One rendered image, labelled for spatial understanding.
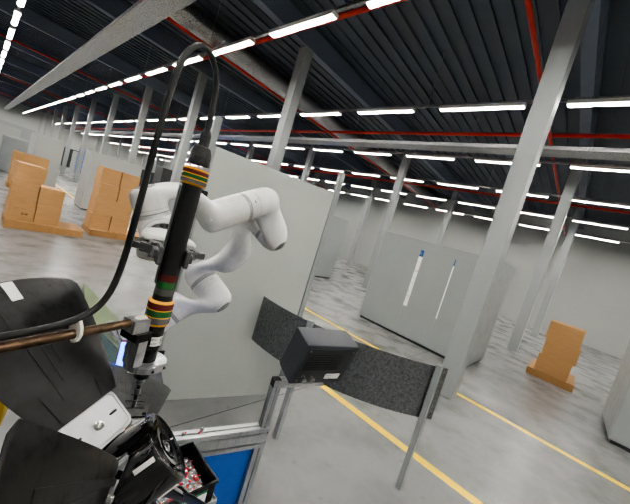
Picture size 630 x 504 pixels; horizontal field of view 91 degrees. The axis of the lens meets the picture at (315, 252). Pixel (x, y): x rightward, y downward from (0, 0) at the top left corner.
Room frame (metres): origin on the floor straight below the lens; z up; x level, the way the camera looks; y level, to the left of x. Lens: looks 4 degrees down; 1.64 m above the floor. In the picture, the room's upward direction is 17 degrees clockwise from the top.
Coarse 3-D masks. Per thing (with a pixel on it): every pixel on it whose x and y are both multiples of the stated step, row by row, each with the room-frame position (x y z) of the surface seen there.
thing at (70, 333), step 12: (108, 324) 0.45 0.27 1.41; (120, 324) 0.47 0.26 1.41; (36, 336) 0.37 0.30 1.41; (48, 336) 0.38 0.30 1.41; (60, 336) 0.39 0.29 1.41; (72, 336) 0.40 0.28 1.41; (84, 336) 0.42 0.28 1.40; (0, 348) 0.33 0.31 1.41; (12, 348) 0.34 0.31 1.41; (24, 348) 0.36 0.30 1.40
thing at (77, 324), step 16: (192, 48) 0.47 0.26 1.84; (208, 48) 0.49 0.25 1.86; (176, 64) 0.46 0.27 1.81; (176, 80) 0.46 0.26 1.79; (160, 112) 0.45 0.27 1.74; (160, 128) 0.45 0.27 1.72; (208, 128) 0.53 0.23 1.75; (144, 176) 0.45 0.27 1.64; (144, 192) 0.45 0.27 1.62; (128, 240) 0.45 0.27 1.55; (128, 256) 0.46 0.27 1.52; (112, 288) 0.44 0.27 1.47; (96, 304) 0.43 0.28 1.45; (64, 320) 0.40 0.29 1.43; (80, 320) 0.41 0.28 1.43; (0, 336) 0.33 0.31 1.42; (16, 336) 0.35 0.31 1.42; (80, 336) 0.41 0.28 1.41
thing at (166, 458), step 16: (128, 432) 0.46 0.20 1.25; (144, 432) 0.45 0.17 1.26; (160, 432) 0.49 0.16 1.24; (112, 448) 0.44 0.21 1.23; (128, 448) 0.44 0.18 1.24; (144, 448) 0.44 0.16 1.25; (160, 448) 0.44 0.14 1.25; (176, 448) 0.52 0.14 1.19; (128, 464) 0.42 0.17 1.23; (160, 464) 0.43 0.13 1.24; (176, 464) 0.50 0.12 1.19; (128, 480) 0.41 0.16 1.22; (144, 480) 0.42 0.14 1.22; (160, 480) 0.43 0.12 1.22; (176, 480) 0.45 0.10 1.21; (128, 496) 0.41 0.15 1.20; (144, 496) 0.42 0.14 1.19; (160, 496) 0.44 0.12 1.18
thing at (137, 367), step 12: (132, 324) 0.48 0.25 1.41; (144, 324) 0.50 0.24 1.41; (132, 336) 0.49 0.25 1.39; (144, 336) 0.50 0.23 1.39; (132, 348) 0.50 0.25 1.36; (144, 348) 0.51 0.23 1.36; (132, 360) 0.50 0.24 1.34; (156, 360) 0.54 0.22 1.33; (132, 372) 0.50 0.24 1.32; (144, 372) 0.51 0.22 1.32; (156, 372) 0.52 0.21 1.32
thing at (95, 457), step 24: (24, 432) 0.22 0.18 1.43; (48, 432) 0.25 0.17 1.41; (0, 456) 0.20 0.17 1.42; (24, 456) 0.22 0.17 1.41; (48, 456) 0.24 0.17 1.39; (72, 456) 0.27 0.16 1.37; (96, 456) 0.31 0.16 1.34; (0, 480) 0.20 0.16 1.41; (24, 480) 0.22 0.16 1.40; (48, 480) 0.24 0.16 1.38; (72, 480) 0.27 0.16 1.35; (96, 480) 0.31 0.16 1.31
